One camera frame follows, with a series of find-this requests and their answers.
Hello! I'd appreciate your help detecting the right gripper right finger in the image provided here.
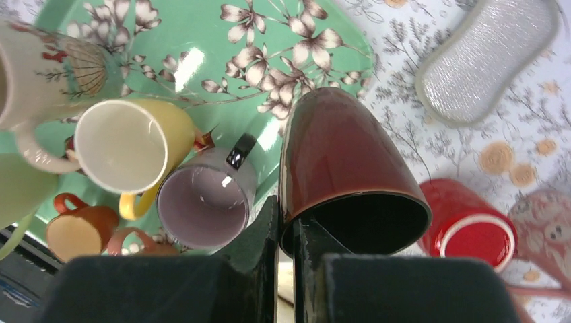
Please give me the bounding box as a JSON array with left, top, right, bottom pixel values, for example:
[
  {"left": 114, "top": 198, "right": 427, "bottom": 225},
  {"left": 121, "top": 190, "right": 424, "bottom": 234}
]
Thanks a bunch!
[{"left": 292, "top": 218, "right": 522, "bottom": 322}]

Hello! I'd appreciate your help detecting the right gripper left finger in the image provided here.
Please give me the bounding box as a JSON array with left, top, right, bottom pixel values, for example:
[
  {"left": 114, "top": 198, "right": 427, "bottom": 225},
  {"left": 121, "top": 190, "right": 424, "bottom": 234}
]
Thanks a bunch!
[{"left": 35, "top": 196, "right": 279, "bottom": 322}]

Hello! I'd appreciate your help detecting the mauve mug black handle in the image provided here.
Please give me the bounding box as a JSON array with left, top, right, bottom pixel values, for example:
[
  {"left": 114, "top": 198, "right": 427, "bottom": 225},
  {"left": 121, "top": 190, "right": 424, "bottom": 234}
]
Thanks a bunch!
[{"left": 156, "top": 133, "right": 257, "bottom": 250}]

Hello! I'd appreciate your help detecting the dark brown mug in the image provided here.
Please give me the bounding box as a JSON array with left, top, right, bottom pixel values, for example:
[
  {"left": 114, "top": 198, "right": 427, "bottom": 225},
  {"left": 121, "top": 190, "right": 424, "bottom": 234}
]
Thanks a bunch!
[{"left": 278, "top": 87, "right": 432, "bottom": 255}]

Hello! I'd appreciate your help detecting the small orange mug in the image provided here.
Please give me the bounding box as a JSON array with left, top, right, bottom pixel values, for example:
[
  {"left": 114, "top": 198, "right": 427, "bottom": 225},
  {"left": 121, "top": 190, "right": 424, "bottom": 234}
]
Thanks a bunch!
[{"left": 45, "top": 193, "right": 119, "bottom": 262}]

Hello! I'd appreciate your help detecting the yellow mug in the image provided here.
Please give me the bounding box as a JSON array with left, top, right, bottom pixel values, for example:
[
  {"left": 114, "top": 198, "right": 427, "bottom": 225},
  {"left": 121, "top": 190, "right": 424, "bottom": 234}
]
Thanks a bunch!
[{"left": 73, "top": 99, "right": 195, "bottom": 221}]

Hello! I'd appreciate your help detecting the light green mug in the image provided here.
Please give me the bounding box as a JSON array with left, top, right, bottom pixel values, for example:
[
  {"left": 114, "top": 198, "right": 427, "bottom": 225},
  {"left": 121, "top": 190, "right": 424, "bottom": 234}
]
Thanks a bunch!
[{"left": 1, "top": 153, "right": 58, "bottom": 259}]

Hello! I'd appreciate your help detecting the cream floral tall mug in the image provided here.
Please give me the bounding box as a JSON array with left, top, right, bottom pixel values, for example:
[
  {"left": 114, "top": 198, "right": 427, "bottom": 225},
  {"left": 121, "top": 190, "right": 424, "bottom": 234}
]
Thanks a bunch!
[{"left": 1, "top": 19, "right": 123, "bottom": 174}]

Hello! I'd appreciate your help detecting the red mug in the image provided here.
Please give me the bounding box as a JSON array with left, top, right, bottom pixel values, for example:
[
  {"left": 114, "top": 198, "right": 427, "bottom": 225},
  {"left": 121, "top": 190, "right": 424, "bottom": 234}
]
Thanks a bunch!
[{"left": 418, "top": 178, "right": 518, "bottom": 272}]

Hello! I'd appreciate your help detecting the tall pink patterned mug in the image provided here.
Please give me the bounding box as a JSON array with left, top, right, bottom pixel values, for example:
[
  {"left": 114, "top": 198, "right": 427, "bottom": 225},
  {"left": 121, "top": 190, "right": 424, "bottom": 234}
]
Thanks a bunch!
[{"left": 508, "top": 189, "right": 570, "bottom": 301}]

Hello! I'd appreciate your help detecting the blue-topped tape roll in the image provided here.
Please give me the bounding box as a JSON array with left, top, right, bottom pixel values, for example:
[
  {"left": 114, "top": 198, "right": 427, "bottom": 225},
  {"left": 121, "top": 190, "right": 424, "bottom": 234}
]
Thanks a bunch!
[{"left": 1, "top": 272, "right": 39, "bottom": 308}]

